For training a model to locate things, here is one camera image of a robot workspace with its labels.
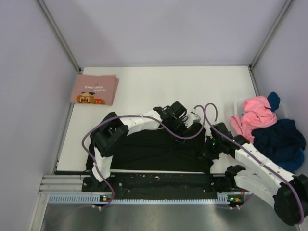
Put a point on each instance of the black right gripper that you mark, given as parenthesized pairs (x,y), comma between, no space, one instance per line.
(208,139)

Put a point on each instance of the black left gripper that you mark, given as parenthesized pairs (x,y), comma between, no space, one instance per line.
(184,130)

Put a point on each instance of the black t shirt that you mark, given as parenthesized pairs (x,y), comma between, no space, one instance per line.
(161,150)

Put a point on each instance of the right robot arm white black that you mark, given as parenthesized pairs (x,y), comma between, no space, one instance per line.
(284,191)

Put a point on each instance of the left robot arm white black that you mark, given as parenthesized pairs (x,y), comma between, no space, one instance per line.
(106,140)

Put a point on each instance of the pink crumpled t shirt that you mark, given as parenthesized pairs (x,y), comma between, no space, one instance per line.
(257,114)

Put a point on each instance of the dark blue crumpled t shirt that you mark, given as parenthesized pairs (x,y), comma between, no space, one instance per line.
(280,141)

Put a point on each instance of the white plastic laundry basket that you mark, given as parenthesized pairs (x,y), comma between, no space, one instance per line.
(281,112)

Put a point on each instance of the folded pink t shirt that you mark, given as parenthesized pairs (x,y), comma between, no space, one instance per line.
(92,89)

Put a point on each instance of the bright blue crumpled t shirt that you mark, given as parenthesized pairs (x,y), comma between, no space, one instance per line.
(295,163)

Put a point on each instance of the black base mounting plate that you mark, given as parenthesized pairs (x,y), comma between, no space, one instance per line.
(173,193)

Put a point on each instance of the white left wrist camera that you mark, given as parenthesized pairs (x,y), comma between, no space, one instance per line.
(191,118)

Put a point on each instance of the right aluminium corner post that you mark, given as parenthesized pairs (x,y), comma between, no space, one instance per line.
(287,5)

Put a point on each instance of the aluminium corner post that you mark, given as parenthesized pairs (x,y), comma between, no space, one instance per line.
(58,35)
(287,5)

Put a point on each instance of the left aluminium corner post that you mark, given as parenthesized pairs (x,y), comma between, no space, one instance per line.
(58,35)

